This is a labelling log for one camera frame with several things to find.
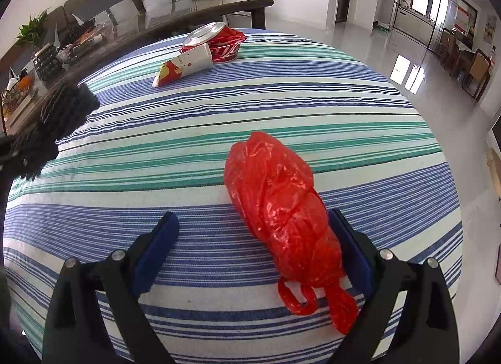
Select wooden dining chair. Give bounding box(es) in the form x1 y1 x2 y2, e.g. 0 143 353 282
465 48 492 101

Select wall poster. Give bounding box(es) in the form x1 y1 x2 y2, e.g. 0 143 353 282
483 15 498 44

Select glass fruit bowl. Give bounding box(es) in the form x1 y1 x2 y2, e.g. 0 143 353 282
58 21 119 64

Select small grey cushion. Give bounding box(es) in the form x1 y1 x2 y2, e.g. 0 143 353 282
109 0 142 25

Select green potted plant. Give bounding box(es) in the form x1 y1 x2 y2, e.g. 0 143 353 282
17 9 51 50

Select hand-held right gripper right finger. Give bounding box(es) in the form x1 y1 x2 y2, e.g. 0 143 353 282
327 208 460 364

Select crushed red drink can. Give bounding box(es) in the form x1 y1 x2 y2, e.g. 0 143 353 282
181 22 247 63

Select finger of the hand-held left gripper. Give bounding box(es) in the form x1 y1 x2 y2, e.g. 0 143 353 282
0 135 25 167

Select red plastic bag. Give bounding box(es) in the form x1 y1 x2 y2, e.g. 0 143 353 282
224 131 360 335

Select blue green striped tablecloth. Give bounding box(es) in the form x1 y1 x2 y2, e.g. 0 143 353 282
3 28 465 364

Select wire fruit basket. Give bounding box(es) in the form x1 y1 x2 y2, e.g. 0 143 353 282
2 74 37 108

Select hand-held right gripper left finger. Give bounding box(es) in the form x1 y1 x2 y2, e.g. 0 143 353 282
42 211 181 364

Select black textured vase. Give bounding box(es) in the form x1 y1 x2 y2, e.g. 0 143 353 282
33 44 64 82

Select glass top coffee table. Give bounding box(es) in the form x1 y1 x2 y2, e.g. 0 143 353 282
0 0 275 133

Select red white paper cup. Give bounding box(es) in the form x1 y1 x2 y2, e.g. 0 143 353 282
152 43 214 89

